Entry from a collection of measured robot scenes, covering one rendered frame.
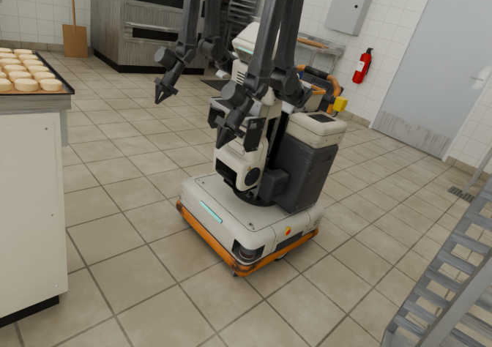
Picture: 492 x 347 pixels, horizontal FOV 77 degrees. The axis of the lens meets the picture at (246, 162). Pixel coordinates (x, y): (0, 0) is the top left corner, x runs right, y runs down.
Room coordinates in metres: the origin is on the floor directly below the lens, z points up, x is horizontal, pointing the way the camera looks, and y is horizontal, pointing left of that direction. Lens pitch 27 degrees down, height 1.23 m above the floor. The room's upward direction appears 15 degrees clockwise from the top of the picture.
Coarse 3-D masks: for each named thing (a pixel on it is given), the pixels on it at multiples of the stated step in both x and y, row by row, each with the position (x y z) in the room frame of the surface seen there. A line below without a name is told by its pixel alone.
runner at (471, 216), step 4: (468, 212) 0.95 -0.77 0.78; (472, 212) 0.94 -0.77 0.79; (476, 212) 0.94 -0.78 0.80; (464, 216) 0.95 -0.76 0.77; (468, 216) 0.94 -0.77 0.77; (472, 216) 0.94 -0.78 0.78; (476, 216) 0.94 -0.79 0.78; (480, 216) 0.93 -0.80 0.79; (484, 216) 0.93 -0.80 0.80; (468, 220) 0.92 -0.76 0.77; (472, 220) 0.93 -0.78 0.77; (476, 220) 0.93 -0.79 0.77; (480, 220) 0.93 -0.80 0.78; (484, 220) 0.92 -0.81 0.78; (488, 220) 0.92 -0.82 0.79; (476, 224) 0.91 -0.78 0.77; (480, 224) 0.91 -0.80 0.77; (484, 224) 0.92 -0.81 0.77; (488, 224) 0.92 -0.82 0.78; (488, 228) 0.90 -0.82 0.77
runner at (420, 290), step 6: (414, 288) 0.94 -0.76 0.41; (420, 288) 0.94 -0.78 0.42; (426, 288) 0.93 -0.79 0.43; (420, 294) 0.92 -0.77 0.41; (426, 294) 0.93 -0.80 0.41; (432, 294) 0.92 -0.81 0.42; (438, 294) 0.91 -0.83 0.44; (432, 300) 0.91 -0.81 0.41; (438, 300) 0.91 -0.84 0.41; (444, 300) 0.90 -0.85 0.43; (438, 306) 0.88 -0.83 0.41; (468, 312) 0.86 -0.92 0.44; (486, 324) 0.83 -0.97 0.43
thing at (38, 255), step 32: (0, 128) 0.69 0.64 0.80; (32, 128) 0.74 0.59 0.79; (0, 160) 0.68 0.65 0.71; (32, 160) 0.74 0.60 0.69; (0, 192) 0.67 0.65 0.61; (32, 192) 0.73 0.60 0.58; (0, 224) 0.66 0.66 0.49; (32, 224) 0.72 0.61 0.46; (64, 224) 0.79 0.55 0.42; (0, 256) 0.65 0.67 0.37; (32, 256) 0.72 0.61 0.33; (64, 256) 0.79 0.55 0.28; (0, 288) 0.64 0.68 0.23; (32, 288) 0.71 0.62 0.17; (64, 288) 0.79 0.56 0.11; (0, 320) 0.65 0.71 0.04
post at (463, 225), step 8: (488, 184) 0.95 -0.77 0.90; (480, 192) 0.95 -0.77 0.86; (480, 200) 0.95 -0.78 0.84; (472, 208) 0.95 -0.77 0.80; (480, 208) 0.94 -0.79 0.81; (464, 224) 0.94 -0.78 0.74; (464, 232) 0.94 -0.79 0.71; (448, 240) 0.95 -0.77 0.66; (440, 248) 0.97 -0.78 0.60; (448, 248) 0.94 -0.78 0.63; (432, 264) 0.95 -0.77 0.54; (440, 264) 0.94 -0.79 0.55; (424, 272) 0.97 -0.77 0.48; (424, 280) 0.95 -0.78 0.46; (408, 296) 0.96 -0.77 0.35; (416, 296) 0.94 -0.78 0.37; (400, 312) 0.95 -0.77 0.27; (408, 312) 0.94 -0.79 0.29; (392, 320) 0.95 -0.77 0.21; (392, 328) 0.94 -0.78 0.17
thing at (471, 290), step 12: (480, 264) 0.57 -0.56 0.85; (480, 276) 0.55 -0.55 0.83; (468, 288) 0.55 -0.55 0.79; (480, 288) 0.55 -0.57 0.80; (456, 300) 0.56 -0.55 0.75; (468, 300) 0.55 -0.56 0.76; (444, 312) 0.56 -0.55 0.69; (456, 312) 0.55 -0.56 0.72; (432, 324) 0.58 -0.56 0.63; (444, 324) 0.55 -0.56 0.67; (432, 336) 0.55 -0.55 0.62; (444, 336) 0.54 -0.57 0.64
